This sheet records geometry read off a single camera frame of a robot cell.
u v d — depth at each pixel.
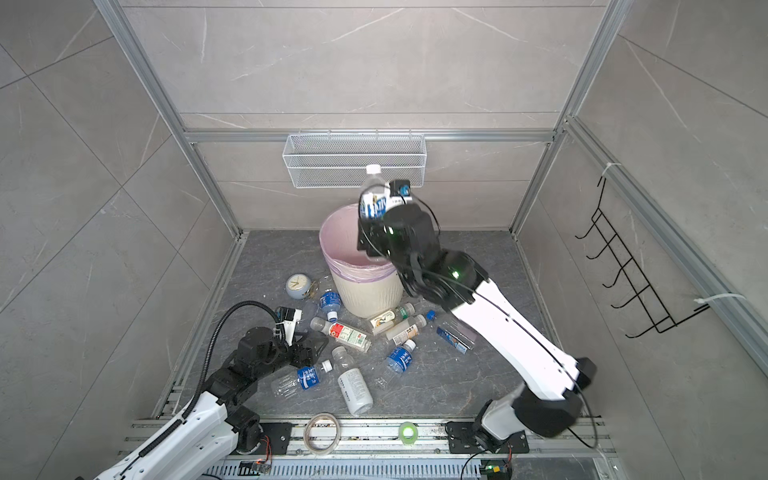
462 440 0.73
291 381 0.78
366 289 0.80
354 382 0.77
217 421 0.54
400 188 0.50
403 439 0.74
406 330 0.87
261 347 0.62
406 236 0.41
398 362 0.80
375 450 0.73
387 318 0.89
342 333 0.86
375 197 0.57
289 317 0.70
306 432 0.73
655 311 0.60
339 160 1.01
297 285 0.98
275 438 0.73
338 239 0.91
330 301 0.93
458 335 0.90
